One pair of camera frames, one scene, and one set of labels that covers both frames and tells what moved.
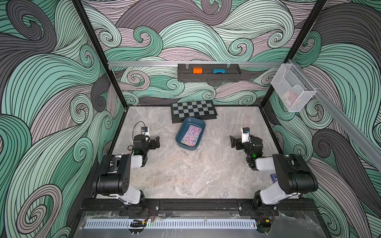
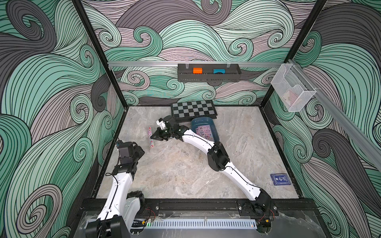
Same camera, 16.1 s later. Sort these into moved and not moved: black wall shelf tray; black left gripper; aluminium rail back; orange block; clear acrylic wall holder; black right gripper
Moved: black right gripper; black left gripper
Not moved: orange block; aluminium rail back; clear acrylic wall holder; black wall shelf tray
